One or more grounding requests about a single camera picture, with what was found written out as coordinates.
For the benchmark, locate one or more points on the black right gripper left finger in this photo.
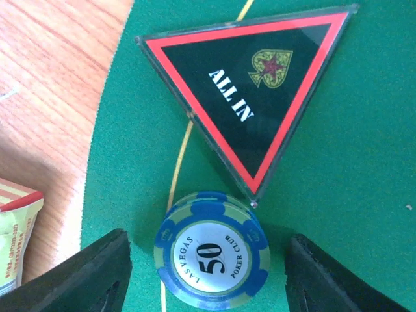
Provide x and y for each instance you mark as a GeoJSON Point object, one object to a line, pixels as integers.
{"type": "Point", "coordinates": [94, 279]}

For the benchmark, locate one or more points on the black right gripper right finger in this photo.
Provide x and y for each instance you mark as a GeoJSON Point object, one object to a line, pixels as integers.
{"type": "Point", "coordinates": [318, 282]}

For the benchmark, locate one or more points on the red playing card deck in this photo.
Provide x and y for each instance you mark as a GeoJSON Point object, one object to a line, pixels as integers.
{"type": "Point", "coordinates": [19, 208]}

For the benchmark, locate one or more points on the blue 50 chips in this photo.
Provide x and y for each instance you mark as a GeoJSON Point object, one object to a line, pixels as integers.
{"type": "Point", "coordinates": [211, 252]}

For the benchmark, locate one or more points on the black triangular all-in button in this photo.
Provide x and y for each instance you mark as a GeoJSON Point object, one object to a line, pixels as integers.
{"type": "Point", "coordinates": [246, 84]}

